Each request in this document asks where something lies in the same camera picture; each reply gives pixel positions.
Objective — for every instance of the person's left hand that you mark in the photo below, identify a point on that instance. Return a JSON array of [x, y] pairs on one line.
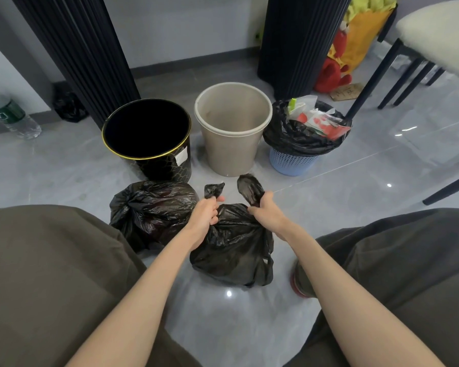
[[202, 219]]

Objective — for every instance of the person's right hand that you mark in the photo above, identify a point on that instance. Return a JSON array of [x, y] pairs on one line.
[[273, 217]]

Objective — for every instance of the black garbage bag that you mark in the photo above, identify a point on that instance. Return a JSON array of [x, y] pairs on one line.
[[233, 256], [153, 214], [287, 139]]

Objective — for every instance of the blue mesh plastic bin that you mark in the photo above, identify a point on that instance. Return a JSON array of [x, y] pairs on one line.
[[290, 164]]

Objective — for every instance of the black bin with gold rim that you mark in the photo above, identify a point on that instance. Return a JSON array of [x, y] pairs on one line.
[[164, 170]]

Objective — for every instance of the beige plastic bin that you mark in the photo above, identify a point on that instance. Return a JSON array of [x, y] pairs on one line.
[[229, 156]]

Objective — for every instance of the person's left forearm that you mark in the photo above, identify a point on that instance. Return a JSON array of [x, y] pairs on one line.
[[137, 301]]

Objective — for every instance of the person's right forearm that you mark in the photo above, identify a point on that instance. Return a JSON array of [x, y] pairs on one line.
[[359, 301]]

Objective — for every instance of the person's right pink shoe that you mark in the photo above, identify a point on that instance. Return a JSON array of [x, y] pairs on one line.
[[298, 284]]

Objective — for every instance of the person's left leg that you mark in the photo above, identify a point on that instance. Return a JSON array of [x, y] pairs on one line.
[[42, 279]]

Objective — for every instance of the red white snack wrapper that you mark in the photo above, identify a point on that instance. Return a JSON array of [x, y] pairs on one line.
[[325, 125]]

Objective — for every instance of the white green plastic packaging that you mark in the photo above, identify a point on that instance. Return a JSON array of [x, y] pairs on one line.
[[300, 106]]

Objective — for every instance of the red plush toy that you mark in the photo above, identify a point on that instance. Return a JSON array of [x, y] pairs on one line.
[[327, 78]]

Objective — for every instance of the small crumpled black bag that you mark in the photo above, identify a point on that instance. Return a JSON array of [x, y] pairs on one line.
[[70, 105]]

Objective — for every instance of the yellow plush toy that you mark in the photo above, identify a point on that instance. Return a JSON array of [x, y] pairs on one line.
[[363, 38]]

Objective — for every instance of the large clear water bottle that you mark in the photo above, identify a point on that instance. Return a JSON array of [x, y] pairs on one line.
[[11, 114]]

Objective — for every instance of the cream cushioned chair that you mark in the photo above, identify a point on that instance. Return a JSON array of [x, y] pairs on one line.
[[440, 34]]

